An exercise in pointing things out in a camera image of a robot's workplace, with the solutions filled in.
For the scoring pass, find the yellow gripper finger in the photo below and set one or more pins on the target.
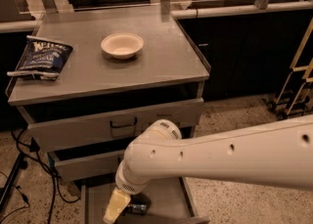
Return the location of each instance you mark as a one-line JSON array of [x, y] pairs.
[[118, 202]]

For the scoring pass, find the blue silver redbull can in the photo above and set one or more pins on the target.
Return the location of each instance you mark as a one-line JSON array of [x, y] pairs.
[[137, 208]]

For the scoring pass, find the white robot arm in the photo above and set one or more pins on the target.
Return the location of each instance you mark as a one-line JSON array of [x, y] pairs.
[[275, 154]]

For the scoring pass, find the grey middle drawer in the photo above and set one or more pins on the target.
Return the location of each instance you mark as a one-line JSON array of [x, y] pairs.
[[89, 161]]

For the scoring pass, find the grey open bottom drawer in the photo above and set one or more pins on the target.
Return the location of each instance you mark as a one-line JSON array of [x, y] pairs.
[[167, 201]]

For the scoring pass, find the grey top drawer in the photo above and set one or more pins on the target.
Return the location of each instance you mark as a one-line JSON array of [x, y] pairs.
[[97, 128]]

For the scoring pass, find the grey drawer cabinet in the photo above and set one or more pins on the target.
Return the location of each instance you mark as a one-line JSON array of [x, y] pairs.
[[167, 69]]

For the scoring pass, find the black tripod leg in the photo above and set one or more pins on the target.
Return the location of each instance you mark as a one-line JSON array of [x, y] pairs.
[[5, 192]]

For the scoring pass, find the white paper bowl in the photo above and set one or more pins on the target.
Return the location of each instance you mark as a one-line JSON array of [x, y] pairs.
[[122, 46]]

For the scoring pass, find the blue kettle chips bag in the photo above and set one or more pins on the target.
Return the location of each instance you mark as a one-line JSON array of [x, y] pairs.
[[43, 59]]

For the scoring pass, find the yellow hand truck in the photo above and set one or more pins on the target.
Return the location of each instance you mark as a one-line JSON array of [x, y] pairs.
[[293, 98]]

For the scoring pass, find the white horizontal rail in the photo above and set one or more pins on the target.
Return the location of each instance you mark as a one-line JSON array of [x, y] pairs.
[[9, 27]]

